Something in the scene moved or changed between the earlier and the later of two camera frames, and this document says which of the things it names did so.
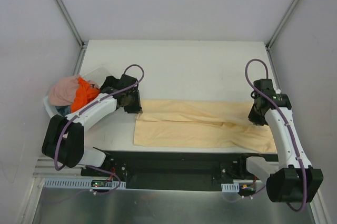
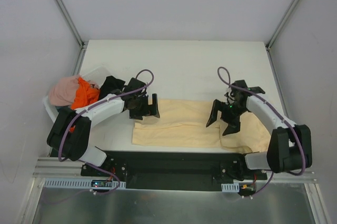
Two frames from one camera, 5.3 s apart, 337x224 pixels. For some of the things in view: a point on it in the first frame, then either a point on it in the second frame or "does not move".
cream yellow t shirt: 200,123 does not move
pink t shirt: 63,92 does not move
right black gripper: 256,114 -> 227,113
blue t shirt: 65,110 does not move
